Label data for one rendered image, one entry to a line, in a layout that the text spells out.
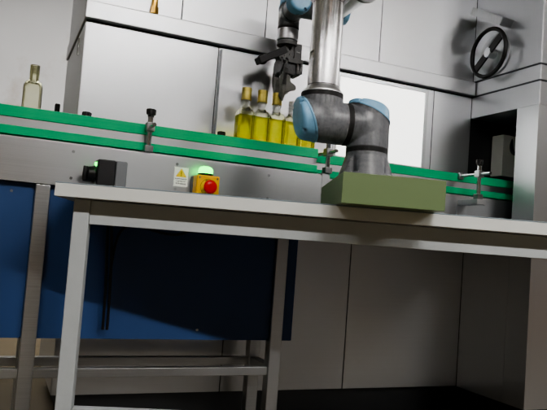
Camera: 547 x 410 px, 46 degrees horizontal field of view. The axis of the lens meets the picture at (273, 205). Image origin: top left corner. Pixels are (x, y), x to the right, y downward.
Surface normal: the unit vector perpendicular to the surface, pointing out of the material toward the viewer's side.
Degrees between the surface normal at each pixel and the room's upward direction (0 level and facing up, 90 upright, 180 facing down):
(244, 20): 90
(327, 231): 90
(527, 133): 90
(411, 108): 90
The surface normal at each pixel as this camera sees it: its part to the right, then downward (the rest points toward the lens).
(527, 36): -0.91, -0.09
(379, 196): 0.12, -0.05
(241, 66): 0.40, -0.03
